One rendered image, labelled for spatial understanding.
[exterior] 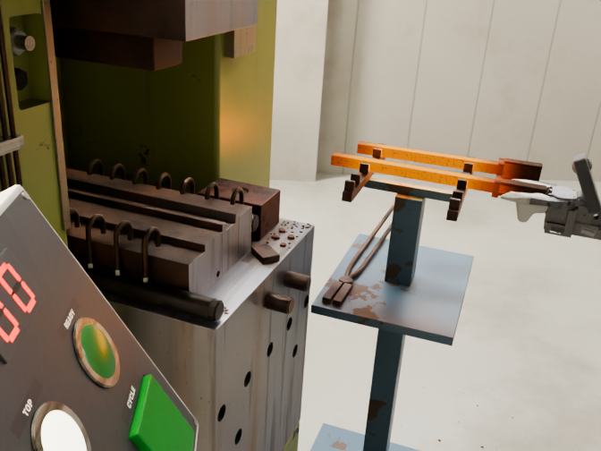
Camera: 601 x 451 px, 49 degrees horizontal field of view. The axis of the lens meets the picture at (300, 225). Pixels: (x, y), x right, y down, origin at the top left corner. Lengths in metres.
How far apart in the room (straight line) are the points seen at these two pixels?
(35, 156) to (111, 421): 0.40
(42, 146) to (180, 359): 0.33
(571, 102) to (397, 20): 1.24
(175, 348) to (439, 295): 0.74
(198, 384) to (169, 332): 0.08
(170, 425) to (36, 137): 0.39
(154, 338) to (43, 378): 0.47
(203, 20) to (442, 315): 0.85
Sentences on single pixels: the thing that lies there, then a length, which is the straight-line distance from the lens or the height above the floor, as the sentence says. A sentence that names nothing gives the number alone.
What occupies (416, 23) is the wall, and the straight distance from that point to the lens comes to 4.07.
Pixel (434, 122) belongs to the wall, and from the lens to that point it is 4.22.
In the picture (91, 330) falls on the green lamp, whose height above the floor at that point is 1.10.
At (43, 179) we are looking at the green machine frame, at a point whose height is 1.11.
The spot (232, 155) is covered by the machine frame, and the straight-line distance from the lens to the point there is 1.28.
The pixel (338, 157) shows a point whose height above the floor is 0.94.
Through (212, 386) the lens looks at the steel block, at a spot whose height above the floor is 0.82.
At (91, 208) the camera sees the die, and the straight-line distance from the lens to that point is 1.05.
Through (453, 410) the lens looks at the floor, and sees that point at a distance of 2.27.
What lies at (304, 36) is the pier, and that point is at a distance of 3.82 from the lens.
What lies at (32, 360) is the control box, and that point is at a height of 1.13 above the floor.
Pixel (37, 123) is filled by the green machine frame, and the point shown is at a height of 1.18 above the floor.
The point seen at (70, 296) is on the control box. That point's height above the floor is 1.13.
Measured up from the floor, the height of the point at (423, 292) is 0.67.
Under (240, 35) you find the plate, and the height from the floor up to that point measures 1.22.
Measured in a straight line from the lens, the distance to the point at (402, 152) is 1.54.
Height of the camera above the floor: 1.39
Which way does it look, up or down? 24 degrees down
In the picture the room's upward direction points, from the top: 4 degrees clockwise
